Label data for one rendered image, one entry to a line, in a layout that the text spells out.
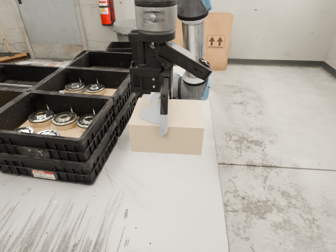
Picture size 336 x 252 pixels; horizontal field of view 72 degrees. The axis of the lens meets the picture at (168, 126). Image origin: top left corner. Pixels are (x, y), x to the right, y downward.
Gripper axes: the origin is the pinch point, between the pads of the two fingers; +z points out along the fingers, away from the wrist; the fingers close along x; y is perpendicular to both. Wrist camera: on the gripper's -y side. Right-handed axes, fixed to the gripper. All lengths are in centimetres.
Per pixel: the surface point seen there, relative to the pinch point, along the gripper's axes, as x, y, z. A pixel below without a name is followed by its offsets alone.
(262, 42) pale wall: -346, -123, 74
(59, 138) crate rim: -11.3, 36.7, 16.6
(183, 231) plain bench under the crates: 4.0, -5.2, 39.7
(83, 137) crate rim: -12.5, 28.9, 16.7
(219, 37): -326, -51, 64
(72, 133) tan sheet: -27, 42, 27
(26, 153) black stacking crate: -13, 52, 26
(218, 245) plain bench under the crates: 7.8, -15.7, 39.7
